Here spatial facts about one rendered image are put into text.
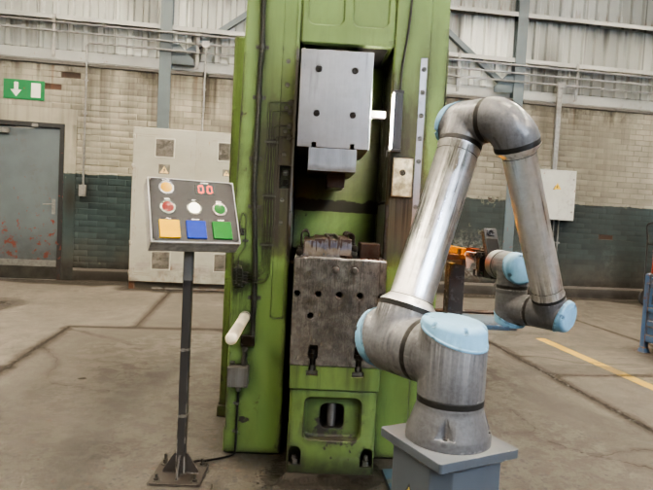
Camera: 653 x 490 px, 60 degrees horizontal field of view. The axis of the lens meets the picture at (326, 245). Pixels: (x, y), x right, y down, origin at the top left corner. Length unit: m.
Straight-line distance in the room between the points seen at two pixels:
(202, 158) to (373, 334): 6.38
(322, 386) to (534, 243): 1.18
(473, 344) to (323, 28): 1.73
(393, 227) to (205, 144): 5.35
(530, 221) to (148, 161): 6.56
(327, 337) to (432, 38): 1.37
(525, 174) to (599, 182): 8.37
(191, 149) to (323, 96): 5.34
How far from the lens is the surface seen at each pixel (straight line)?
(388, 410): 2.68
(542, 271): 1.61
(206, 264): 7.63
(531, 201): 1.53
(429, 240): 1.43
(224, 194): 2.32
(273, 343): 2.57
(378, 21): 2.66
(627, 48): 10.60
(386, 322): 1.39
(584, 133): 9.79
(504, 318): 1.76
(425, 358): 1.29
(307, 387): 2.41
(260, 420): 2.67
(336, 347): 2.37
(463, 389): 1.28
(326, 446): 2.50
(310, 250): 2.36
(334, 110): 2.40
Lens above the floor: 1.09
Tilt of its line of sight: 3 degrees down
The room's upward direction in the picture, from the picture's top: 3 degrees clockwise
